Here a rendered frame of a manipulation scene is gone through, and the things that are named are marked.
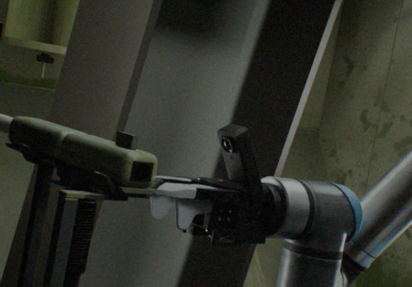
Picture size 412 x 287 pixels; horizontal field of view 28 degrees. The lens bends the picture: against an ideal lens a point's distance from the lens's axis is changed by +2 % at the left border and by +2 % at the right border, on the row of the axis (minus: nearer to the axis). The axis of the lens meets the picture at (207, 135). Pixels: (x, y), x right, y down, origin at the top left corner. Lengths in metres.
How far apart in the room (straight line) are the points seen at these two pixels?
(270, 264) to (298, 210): 2.79
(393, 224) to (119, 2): 1.03
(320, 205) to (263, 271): 2.72
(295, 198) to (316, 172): 3.26
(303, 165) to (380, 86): 0.57
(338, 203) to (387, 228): 0.15
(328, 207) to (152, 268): 1.60
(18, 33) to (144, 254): 1.02
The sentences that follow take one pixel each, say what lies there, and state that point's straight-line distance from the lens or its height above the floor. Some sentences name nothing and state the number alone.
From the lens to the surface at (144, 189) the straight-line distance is 0.91.
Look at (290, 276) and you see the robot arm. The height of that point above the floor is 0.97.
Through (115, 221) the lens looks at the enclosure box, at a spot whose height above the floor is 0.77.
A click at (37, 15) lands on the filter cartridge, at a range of 3.18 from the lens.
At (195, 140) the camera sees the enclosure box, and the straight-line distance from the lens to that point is 2.63.
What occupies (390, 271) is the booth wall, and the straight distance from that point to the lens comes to 4.20.
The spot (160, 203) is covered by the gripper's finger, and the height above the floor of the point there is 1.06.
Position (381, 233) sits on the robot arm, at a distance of 1.36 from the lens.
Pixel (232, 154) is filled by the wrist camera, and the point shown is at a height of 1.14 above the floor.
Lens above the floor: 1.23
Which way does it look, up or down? 3 degrees down
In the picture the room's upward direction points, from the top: 10 degrees clockwise
